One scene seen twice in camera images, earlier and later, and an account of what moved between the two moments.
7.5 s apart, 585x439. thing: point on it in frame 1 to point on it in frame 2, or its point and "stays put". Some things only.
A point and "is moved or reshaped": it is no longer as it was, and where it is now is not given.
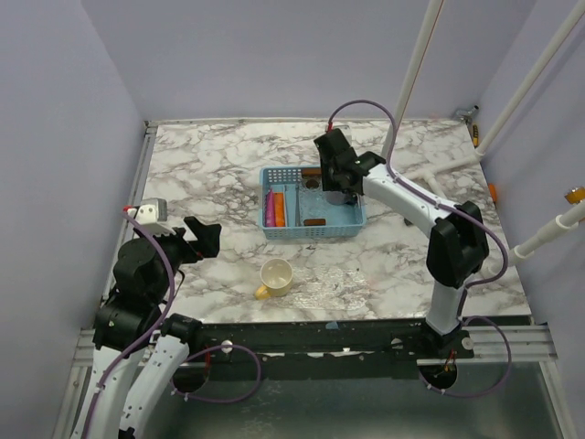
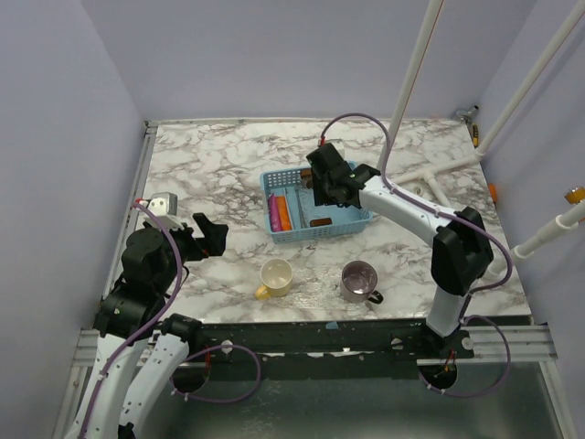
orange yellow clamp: x=576 y=195 stays put
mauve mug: x=335 y=197 is moved or reshaped
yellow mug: x=276 y=275 stays put
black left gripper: x=207 y=236 stays put
